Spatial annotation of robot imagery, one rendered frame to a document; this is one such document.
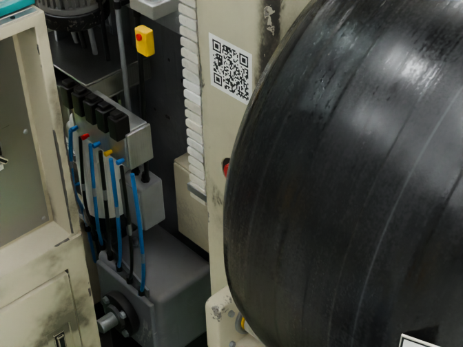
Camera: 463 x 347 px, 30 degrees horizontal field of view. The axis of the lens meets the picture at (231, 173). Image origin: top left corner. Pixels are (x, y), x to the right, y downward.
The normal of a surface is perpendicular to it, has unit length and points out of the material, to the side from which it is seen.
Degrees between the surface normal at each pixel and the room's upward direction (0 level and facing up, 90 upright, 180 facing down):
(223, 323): 90
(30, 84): 90
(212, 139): 90
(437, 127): 44
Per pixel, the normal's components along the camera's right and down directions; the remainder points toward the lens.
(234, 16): -0.73, 0.44
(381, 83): -0.50, -0.30
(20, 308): 0.69, 0.44
